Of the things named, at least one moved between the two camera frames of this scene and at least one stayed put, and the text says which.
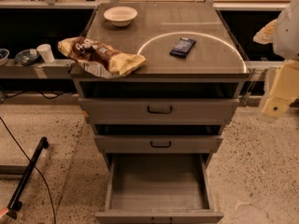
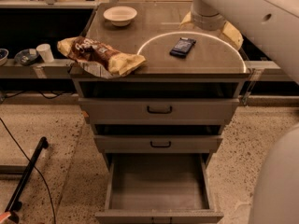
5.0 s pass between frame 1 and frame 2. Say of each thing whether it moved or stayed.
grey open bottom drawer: stayed
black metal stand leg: stayed
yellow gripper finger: moved
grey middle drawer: stayed
